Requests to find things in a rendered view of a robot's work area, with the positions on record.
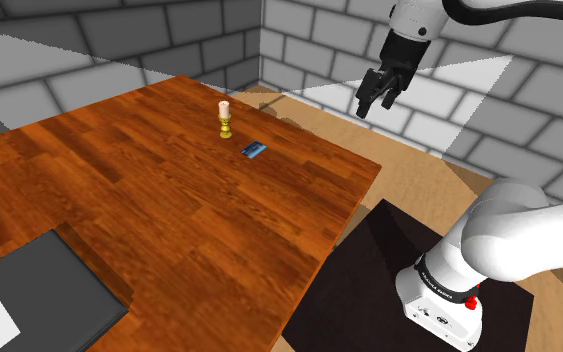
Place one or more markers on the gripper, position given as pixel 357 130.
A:
pixel 400 51

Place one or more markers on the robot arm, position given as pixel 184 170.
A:
pixel 505 234

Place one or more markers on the blue card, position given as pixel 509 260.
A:
pixel 254 149

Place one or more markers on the white candle in gold holder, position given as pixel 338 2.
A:
pixel 225 119

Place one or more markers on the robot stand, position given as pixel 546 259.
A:
pixel 359 287

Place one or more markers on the brown wooden table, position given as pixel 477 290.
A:
pixel 174 204

